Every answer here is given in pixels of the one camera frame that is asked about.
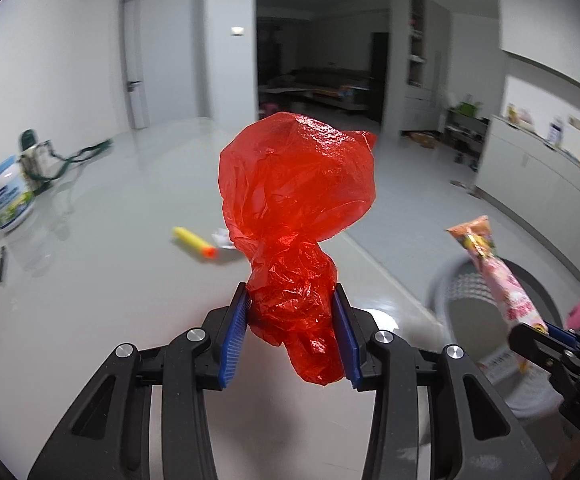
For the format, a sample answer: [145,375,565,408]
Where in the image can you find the yellow tube with orange cap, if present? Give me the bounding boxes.
[171,226,219,261]

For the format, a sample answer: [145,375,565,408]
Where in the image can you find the white low cabinet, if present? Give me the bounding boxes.
[474,115,580,292]

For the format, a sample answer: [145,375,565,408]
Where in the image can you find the cardboard box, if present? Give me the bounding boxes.
[407,131,438,149]

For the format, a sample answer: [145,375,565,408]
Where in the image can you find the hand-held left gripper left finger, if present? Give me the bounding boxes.
[27,282,248,480]

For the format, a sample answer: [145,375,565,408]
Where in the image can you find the tall white shelf cabinet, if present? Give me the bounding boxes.
[405,0,436,132]

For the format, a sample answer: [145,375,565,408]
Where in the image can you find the blue white milk powder can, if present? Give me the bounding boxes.
[0,156,39,234]

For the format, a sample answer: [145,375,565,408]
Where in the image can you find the grey perforated plastic basket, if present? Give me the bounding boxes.
[427,255,578,421]

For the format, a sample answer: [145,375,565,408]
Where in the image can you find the shoe shelf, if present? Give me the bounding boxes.
[442,107,488,154]

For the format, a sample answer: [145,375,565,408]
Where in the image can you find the red plastic bag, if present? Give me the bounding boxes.
[218,110,379,386]

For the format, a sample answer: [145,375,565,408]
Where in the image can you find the white door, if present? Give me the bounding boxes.
[120,0,205,131]

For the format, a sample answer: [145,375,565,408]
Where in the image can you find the green lanyard strap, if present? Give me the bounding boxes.
[45,139,115,181]

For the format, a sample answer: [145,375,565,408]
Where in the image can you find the white wall cabinet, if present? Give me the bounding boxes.
[497,0,580,107]

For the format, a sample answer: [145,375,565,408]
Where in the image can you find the dark sofa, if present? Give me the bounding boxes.
[265,67,373,111]

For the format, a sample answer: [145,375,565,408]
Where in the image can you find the pink snack packet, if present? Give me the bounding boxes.
[444,215,550,339]

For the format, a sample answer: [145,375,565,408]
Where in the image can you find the small white wrapper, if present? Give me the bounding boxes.
[211,229,241,251]

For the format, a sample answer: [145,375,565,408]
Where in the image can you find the white blue crumpled wrapper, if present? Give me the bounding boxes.
[480,347,526,386]

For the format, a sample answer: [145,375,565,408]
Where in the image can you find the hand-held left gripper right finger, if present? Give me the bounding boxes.
[332,284,553,480]

